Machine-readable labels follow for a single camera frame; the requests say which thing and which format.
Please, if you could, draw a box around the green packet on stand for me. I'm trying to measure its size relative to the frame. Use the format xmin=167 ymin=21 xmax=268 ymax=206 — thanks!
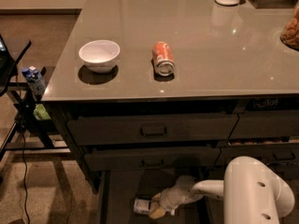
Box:
xmin=34 ymin=104 xmax=50 ymax=120

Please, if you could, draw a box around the blue bottle on side stand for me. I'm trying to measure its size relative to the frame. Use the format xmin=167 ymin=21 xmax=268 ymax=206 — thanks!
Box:
xmin=21 ymin=66 xmax=46 ymax=96

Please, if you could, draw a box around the white ceramic bowl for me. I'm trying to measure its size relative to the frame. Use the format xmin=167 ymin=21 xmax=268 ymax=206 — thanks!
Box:
xmin=78 ymin=40 xmax=121 ymax=74

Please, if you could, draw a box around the top right drawer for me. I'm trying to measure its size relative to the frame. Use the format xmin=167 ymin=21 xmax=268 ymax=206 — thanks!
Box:
xmin=230 ymin=110 xmax=299 ymax=139

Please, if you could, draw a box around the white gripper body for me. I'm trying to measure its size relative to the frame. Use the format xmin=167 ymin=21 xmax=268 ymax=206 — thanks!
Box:
xmin=159 ymin=186 xmax=203 ymax=213

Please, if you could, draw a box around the middle left drawer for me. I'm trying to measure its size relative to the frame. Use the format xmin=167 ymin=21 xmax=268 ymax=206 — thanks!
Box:
xmin=84 ymin=147 xmax=220 ymax=171

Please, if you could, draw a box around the jar of nuts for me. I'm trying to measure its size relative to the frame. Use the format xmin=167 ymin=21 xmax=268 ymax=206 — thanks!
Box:
xmin=280 ymin=1 xmax=299 ymax=50

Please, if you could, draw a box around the black side table stand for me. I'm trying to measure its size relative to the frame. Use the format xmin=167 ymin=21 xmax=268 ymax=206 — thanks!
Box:
xmin=0 ymin=38 xmax=73 ymax=161

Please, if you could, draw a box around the black cable on floor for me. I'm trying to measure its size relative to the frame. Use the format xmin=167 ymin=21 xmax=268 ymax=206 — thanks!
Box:
xmin=14 ymin=65 xmax=32 ymax=224

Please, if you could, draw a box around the middle right drawer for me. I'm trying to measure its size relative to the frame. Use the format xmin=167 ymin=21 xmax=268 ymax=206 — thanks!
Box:
xmin=216 ymin=143 xmax=299 ymax=165

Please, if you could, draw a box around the top left drawer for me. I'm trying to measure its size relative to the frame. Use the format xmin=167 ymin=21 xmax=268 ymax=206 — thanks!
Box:
xmin=66 ymin=113 xmax=237 ymax=146

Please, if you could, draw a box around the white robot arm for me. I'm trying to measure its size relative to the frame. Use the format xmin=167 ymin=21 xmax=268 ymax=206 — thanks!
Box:
xmin=149 ymin=156 xmax=295 ymax=224

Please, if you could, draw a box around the orange soda can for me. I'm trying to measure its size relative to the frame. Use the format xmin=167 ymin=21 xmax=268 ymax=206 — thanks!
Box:
xmin=152 ymin=41 xmax=175 ymax=77

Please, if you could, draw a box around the open bottom left drawer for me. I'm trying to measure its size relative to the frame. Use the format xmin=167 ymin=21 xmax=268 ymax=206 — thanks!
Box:
xmin=96 ymin=168 xmax=214 ymax=224

